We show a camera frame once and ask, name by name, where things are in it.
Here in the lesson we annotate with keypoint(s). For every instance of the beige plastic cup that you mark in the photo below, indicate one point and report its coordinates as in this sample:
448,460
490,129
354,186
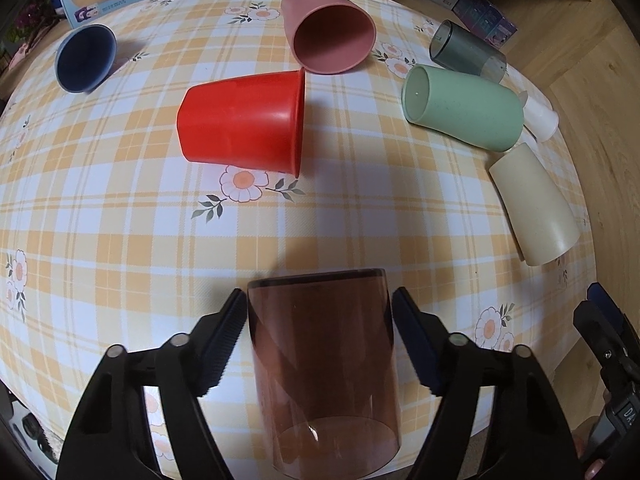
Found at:
540,217

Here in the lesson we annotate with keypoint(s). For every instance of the yellow plaid tablecloth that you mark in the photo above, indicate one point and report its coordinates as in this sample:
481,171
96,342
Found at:
108,235

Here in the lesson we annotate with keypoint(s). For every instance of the red plastic cup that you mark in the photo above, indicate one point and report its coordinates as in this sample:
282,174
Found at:
252,122

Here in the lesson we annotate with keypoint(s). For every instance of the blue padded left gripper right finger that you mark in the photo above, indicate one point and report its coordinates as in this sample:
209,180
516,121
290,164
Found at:
422,334

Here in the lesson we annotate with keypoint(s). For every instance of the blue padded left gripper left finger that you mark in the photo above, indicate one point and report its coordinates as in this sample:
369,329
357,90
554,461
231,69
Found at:
215,337

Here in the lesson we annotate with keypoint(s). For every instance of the purple box on shelf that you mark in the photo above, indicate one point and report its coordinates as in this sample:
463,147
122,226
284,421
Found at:
485,21

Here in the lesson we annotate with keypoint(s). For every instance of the brown translucent cup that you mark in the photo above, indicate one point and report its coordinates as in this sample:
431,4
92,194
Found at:
324,361

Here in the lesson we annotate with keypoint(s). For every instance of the pink plastic cup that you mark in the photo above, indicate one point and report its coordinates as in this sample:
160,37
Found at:
328,37

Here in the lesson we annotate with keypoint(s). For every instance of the blue plastic cup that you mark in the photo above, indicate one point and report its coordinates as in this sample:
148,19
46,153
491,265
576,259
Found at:
85,58

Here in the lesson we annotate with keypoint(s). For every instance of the small white cup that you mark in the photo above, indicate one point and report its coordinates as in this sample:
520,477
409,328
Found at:
541,121

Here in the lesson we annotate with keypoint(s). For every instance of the dark teal translucent cup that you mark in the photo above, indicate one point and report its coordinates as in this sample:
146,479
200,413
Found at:
454,48

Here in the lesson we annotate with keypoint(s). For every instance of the light green plastic cup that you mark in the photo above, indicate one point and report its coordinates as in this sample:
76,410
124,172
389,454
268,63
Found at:
468,108

